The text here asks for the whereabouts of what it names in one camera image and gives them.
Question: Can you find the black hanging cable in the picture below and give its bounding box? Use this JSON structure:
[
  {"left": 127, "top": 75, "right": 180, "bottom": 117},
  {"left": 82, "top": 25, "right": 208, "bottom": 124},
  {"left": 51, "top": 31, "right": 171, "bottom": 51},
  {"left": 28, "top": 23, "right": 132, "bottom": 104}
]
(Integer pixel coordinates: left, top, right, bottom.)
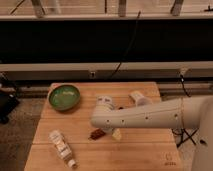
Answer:
[{"left": 108, "top": 10, "right": 142, "bottom": 80}]

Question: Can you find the white cylindrical object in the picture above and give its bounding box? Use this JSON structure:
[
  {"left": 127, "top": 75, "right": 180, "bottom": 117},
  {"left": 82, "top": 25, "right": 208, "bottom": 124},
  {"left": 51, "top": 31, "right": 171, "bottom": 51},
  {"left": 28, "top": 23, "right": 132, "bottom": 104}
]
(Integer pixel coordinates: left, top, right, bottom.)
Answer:
[{"left": 130, "top": 91, "right": 152, "bottom": 106}]

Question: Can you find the wall power outlet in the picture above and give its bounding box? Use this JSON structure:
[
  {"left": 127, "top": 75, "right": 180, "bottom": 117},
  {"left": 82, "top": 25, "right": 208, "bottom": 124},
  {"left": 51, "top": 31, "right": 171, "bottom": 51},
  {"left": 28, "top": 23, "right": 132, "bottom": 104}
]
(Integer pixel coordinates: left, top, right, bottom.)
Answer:
[{"left": 89, "top": 71, "right": 96, "bottom": 79}]

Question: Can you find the white plastic bottle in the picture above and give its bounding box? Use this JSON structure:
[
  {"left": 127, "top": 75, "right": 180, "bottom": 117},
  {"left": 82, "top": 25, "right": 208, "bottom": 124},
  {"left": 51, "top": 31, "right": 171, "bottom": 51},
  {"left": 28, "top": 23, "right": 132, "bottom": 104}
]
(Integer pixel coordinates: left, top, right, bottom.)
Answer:
[{"left": 49, "top": 130, "right": 77, "bottom": 169}]

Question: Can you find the black object at left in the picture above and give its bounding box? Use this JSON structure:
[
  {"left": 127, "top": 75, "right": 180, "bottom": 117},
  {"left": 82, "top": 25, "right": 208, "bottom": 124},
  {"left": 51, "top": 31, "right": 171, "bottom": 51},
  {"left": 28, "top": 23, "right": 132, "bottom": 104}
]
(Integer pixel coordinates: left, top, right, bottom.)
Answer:
[{"left": 0, "top": 72, "right": 20, "bottom": 125}]

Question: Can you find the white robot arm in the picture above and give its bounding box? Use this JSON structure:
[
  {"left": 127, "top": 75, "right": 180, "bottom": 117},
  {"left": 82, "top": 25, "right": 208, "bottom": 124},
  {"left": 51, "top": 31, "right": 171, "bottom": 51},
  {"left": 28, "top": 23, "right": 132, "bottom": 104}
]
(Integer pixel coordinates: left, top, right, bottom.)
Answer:
[{"left": 91, "top": 96, "right": 213, "bottom": 171}]

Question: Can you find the green bowl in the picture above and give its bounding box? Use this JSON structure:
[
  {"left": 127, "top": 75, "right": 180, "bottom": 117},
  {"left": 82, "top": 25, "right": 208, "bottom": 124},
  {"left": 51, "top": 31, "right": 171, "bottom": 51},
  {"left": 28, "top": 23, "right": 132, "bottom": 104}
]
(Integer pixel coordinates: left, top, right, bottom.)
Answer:
[{"left": 48, "top": 84, "right": 80, "bottom": 111}]

